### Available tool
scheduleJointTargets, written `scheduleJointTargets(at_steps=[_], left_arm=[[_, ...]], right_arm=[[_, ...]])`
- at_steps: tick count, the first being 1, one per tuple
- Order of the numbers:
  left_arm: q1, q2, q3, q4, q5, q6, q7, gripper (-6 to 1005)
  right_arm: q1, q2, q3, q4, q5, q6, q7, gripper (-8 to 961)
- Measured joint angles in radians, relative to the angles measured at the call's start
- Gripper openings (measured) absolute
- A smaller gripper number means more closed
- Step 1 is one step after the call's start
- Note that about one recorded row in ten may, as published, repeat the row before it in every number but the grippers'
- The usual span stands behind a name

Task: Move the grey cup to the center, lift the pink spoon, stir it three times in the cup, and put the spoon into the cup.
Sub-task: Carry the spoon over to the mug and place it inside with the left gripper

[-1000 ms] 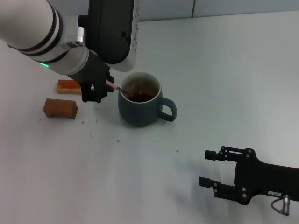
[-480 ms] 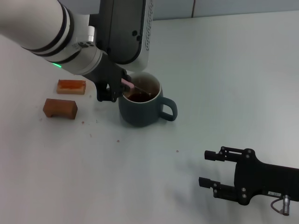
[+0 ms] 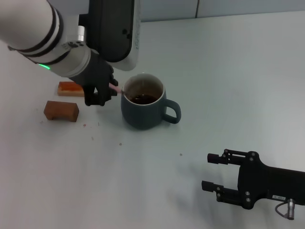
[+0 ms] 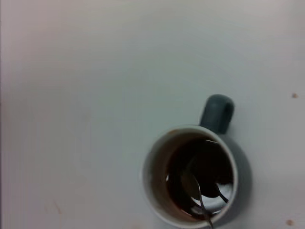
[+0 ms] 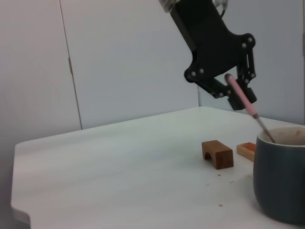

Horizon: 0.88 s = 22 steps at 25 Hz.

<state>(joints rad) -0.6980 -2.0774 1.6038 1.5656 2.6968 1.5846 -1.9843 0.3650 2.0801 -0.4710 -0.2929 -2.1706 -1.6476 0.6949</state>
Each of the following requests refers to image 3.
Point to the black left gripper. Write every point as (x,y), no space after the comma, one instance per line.
(95,71)

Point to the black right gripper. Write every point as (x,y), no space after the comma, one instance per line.
(267,183)

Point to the grey ceramic cup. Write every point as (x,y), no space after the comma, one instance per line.
(143,117)

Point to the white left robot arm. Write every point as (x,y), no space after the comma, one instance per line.
(28,26)

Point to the light stained wooden block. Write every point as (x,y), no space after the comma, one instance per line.
(68,90)

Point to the dark brown coffee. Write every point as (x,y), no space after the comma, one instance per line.
(145,99)

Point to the brown notched wooden block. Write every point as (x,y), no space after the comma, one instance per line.
(62,109)

